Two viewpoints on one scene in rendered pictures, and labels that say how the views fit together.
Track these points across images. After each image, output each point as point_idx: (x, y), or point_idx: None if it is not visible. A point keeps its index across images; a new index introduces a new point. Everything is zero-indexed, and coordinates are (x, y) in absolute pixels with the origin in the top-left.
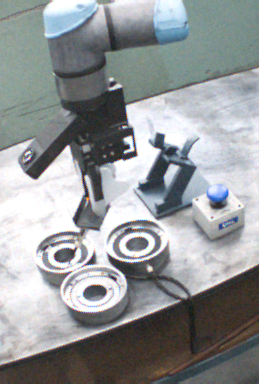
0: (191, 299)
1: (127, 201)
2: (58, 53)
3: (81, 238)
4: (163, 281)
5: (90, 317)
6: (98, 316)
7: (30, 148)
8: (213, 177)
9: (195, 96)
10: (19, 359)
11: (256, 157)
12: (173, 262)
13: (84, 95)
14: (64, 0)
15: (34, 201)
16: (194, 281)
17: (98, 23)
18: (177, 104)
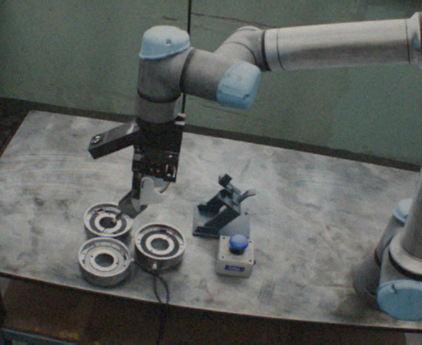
0: (166, 306)
1: (184, 211)
2: (140, 73)
3: (118, 218)
4: (159, 281)
5: (87, 275)
6: (92, 278)
7: (101, 135)
8: (257, 229)
9: (298, 161)
10: (20, 276)
11: (303, 232)
12: (176, 272)
13: (148, 117)
14: (166, 29)
15: (124, 174)
16: (179, 295)
17: (176, 63)
18: (279, 160)
